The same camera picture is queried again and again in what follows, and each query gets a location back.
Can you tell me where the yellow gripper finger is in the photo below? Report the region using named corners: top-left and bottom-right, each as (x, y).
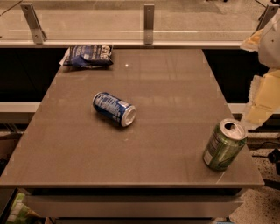
top-left (241, 70), bottom-right (280, 130)
top-left (240, 29), bottom-right (263, 52)

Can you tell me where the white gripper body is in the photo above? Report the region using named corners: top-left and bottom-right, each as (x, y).
top-left (258, 13), bottom-right (280, 69)

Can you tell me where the blue pepsi can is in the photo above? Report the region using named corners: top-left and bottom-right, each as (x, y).
top-left (93, 92), bottom-right (137, 127)

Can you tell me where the green soda can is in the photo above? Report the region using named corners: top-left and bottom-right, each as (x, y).
top-left (203, 118), bottom-right (248, 171)

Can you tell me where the blue chip bag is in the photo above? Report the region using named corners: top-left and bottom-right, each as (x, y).
top-left (60, 45), bottom-right (113, 68)

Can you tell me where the glass barrier panel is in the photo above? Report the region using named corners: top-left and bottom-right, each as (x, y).
top-left (0, 0), bottom-right (276, 42)

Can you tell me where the grey table drawer front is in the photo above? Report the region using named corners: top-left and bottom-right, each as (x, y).
top-left (24, 196), bottom-right (242, 218)

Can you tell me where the right metal rail bracket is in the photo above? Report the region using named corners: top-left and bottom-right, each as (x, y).
top-left (255, 3), bottom-right (279, 31)

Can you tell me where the metal rail bracket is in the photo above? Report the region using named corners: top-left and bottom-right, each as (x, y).
top-left (20, 3), bottom-right (47, 45)
top-left (143, 3), bottom-right (155, 45)
top-left (255, 3), bottom-right (279, 31)

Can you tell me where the middle metal rail bracket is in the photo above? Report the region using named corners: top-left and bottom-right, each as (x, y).
top-left (143, 3), bottom-right (155, 45)

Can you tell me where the left metal rail bracket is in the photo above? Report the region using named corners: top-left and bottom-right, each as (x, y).
top-left (20, 3), bottom-right (47, 45)

